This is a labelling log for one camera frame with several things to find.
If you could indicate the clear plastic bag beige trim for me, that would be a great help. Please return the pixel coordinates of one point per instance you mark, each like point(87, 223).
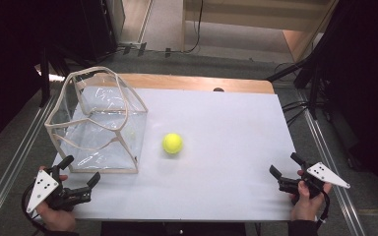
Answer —
point(111, 137)

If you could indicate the white table cover sheet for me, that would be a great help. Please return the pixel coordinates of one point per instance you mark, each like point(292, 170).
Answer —
point(223, 137)

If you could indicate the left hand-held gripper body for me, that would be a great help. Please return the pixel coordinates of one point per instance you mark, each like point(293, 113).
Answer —
point(42, 188)

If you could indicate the yellow tennis ball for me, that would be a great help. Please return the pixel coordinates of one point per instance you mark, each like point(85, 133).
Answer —
point(172, 143)

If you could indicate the black cabinet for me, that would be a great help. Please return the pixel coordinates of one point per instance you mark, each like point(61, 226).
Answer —
point(92, 29)

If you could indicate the light wooden shelf unit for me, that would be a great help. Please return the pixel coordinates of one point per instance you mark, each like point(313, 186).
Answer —
point(252, 13)

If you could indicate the dark curtain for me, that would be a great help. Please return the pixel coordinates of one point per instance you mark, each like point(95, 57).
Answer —
point(6, 65)
point(364, 82)

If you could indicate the person's left hand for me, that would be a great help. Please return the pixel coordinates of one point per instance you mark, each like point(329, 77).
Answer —
point(57, 219)

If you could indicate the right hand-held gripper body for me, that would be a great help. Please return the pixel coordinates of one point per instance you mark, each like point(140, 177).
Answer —
point(325, 173)

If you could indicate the black stand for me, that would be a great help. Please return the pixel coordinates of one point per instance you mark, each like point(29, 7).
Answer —
point(45, 75)
point(311, 75)

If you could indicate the metal floor rail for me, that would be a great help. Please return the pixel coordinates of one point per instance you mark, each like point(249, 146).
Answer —
point(13, 167)
point(333, 170)

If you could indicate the person's right hand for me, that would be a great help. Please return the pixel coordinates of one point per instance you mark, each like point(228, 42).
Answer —
point(305, 208)

